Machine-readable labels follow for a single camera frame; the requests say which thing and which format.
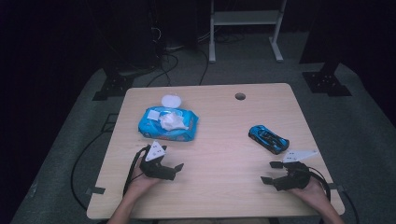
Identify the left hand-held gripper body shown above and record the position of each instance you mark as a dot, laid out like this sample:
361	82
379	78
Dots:
154	169

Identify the blue wet wipes pack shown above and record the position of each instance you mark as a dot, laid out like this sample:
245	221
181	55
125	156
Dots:
174	129

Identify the person's right hand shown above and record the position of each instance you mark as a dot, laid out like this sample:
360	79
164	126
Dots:
316	194

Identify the white wet wipe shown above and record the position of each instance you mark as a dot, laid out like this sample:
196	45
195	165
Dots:
172	121

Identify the white metal stand frame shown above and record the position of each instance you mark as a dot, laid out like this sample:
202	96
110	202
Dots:
246	18

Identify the person's left hand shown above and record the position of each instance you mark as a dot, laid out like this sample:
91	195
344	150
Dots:
140	185

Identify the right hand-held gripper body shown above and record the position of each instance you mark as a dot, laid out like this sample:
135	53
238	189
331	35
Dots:
295	179

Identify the grey tape strip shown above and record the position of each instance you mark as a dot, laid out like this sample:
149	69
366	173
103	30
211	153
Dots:
335	187
96	190

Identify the blue toy car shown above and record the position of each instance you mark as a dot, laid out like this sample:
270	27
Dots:
268	139

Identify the black stand base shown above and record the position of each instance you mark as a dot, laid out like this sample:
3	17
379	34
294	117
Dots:
113	87
327	82

